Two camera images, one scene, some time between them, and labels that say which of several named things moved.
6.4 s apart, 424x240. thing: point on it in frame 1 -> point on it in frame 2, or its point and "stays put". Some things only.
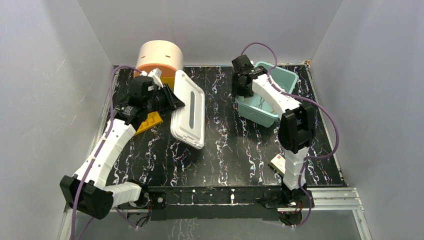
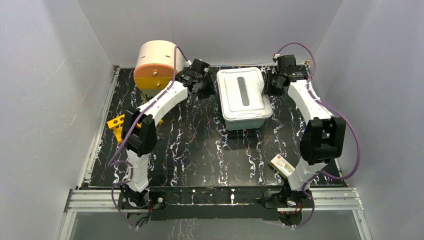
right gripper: x=235 y=91 -> x=267 y=88
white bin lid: x=188 y=122 -> x=241 y=92
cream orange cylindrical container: x=166 y=56 stays put
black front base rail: x=216 y=203 stays put
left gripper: x=168 y=98 -> x=205 y=86
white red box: x=278 y=163 stays put
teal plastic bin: x=256 y=109 -> x=244 y=125
